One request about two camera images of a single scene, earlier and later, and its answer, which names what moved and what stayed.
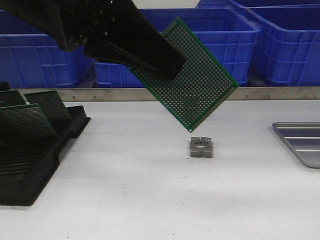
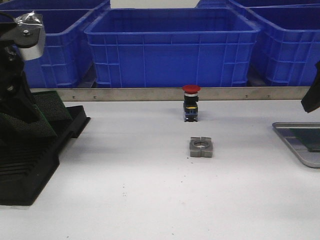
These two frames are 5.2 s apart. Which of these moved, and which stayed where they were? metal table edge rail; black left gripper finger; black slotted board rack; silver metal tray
Moved: black left gripper finger
Stayed: silver metal tray; black slotted board rack; metal table edge rail
